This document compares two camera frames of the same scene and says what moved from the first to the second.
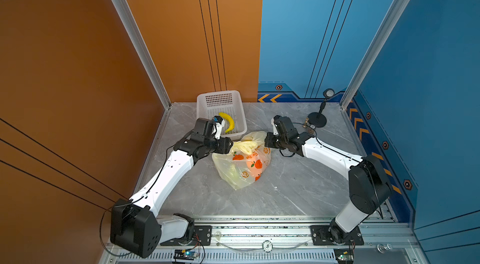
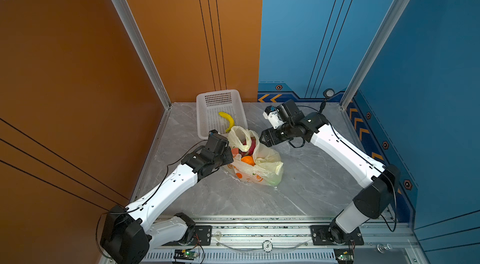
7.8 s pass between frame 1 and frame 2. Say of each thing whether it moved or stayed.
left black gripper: moved
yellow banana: stayed
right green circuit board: stayed
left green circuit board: stayed
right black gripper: moved
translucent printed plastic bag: moved
